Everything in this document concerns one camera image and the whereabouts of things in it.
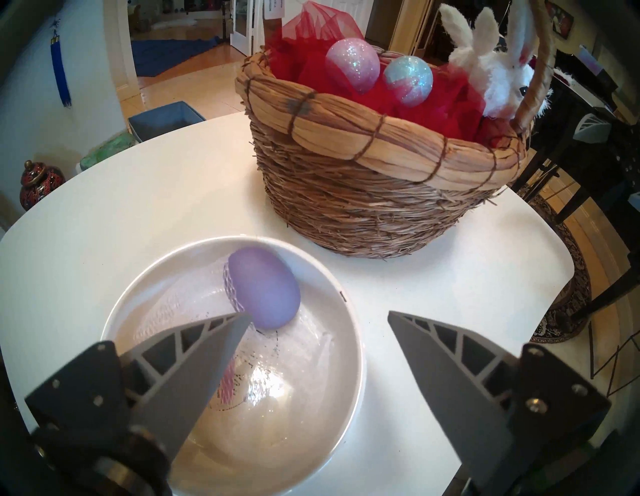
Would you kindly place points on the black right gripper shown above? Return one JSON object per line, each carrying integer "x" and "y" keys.
{"x": 625, "y": 160}

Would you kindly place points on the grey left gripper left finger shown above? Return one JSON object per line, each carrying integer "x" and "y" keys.
{"x": 175, "y": 380}

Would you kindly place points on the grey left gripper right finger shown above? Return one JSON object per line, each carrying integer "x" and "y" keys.
{"x": 460, "y": 385}

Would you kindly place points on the blue glitter easter egg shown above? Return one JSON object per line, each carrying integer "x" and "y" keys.
{"x": 407, "y": 80}

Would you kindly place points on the pink glitter easter egg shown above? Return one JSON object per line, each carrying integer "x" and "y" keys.
{"x": 352, "y": 65}

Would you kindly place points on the matte purple easter egg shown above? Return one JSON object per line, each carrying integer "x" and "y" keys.
{"x": 265, "y": 290}

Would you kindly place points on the black grand piano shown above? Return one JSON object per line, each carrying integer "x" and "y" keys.
{"x": 575, "y": 175}

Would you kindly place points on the pink printed box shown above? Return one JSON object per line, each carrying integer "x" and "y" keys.
{"x": 595, "y": 60}

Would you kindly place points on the white bowl with black base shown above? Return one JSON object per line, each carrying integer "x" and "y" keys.
{"x": 340, "y": 350}

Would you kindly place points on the large white plush bunny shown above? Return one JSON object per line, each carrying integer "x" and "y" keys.
{"x": 505, "y": 85}

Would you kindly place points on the round oriental rug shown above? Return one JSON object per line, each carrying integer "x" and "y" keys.
{"x": 570, "y": 300}

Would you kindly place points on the red and black framed picture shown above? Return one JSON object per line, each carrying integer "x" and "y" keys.
{"x": 560, "y": 17}

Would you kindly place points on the small white plush bunny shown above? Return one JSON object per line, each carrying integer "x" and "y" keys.
{"x": 472, "y": 47}

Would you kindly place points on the red cloisonne ginger jar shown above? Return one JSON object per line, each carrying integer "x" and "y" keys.
{"x": 42, "y": 185}

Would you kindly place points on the green jade stone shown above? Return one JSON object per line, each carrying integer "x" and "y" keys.
{"x": 107, "y": 150}

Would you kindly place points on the blue storage box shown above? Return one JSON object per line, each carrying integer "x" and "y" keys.
{"x": 160, "y": 122}

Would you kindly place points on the red tulle fabric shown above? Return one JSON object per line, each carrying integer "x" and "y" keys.
{"x": 310, "y": 60}

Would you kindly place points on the blue floor rug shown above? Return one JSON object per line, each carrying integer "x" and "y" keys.
{"x": 170, "y": 55}

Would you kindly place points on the white fur rug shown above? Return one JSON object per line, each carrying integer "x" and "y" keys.
{"x": 170, "y": 23}

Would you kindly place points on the white french door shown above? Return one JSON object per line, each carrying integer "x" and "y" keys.
{"x": 241, "y": 25}

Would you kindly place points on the white paper tag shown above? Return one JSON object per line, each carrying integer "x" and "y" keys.
{"x": 275, "y": 7}

